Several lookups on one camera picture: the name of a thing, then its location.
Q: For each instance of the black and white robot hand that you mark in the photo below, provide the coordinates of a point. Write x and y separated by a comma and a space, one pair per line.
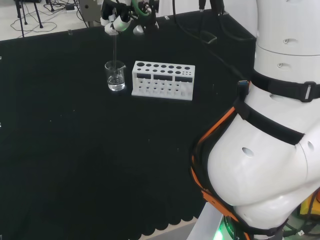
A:
120, 25

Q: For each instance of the white test tube rack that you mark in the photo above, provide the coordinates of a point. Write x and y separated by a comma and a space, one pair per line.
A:
162, 85

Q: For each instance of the grey metal box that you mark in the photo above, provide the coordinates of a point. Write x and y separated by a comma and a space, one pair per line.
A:
91, 12

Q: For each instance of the clear glass beaker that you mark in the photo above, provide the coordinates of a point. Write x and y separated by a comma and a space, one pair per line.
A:
116, 83

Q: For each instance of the black tripod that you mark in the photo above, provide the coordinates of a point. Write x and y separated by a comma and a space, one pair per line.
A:
52, 5
23, 15

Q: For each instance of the black bench cloth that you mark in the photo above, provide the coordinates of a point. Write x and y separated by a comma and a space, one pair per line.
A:
87, 150

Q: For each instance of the yellow stop button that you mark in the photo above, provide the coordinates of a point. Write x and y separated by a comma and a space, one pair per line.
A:
308, 203

